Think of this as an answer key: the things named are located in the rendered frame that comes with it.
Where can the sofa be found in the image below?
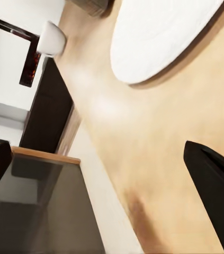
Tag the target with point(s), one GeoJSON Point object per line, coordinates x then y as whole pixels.
{"type": "Point", "coordinates": [51, 83]}
{"type": "Point", "coordinates": [44, 124]}

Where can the saucer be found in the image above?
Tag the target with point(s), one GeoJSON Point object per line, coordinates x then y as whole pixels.
{"type": "Point", "coordinates": [150, 34]}

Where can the coffee cup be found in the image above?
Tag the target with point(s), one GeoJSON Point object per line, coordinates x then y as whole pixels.
{"type": "Point", "coordinates": [52, 40]}

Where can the countertop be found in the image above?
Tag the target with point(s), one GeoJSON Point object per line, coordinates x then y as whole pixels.
{"type": "Point", "coordinates": [140, 130]}

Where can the gas fireplace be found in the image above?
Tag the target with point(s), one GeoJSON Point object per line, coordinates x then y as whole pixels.
{"type": "Point", "coordinates": [30, 65]}

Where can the fridge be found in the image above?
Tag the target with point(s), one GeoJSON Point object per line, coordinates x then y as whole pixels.
{"type": "Point", "coordinates": [29, 15]}

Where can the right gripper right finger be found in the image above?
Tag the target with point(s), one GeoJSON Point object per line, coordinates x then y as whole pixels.
{"type": "Point", "coordinates": [206, 168]}

